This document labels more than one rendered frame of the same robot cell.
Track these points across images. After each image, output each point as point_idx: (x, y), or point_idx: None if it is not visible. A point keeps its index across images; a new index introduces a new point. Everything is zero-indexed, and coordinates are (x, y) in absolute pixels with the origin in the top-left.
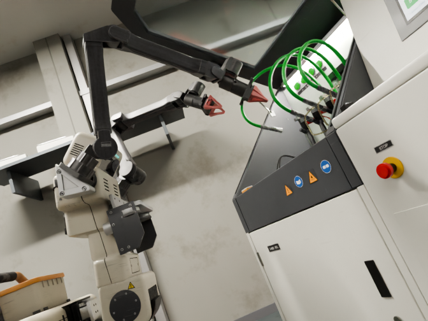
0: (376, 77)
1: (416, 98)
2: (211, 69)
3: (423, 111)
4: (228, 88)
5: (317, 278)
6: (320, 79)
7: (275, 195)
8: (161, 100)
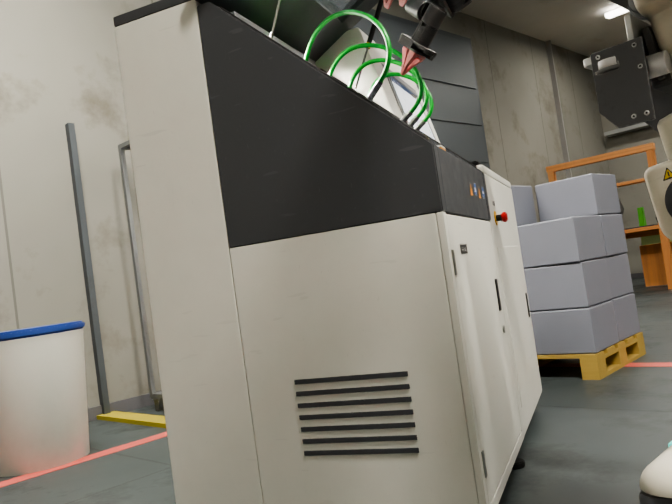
0: None
1: (496, 190)
2: None
3: (497, 198)
4: (439, 27)
5: (483, 296)
6: None
7: (465, 186)
8: None
